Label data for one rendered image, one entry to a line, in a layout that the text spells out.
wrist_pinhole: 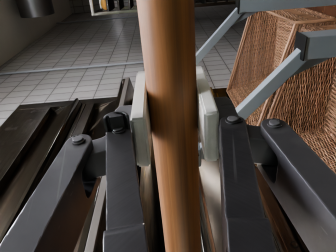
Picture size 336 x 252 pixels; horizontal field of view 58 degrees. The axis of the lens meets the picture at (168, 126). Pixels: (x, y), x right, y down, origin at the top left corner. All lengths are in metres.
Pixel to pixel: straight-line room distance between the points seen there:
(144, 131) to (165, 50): 0.04
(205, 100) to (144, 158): 0.04
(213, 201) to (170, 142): 0.92
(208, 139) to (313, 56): 0.47
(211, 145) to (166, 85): 0.04
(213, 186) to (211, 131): 1.00
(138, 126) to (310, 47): 0.48
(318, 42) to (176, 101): 0.45
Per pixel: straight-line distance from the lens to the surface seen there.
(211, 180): 1.18
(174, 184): 0.21
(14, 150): 1.58
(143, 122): 0.15
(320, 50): 0.61
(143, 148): 0.16
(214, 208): 1.08
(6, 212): 1.23
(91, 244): 0.81
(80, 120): 1.69
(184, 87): 0.17
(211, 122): 0.15
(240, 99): 1.66
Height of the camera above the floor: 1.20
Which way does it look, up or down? level
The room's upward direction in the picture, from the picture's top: 95 degrees counter-clockwise
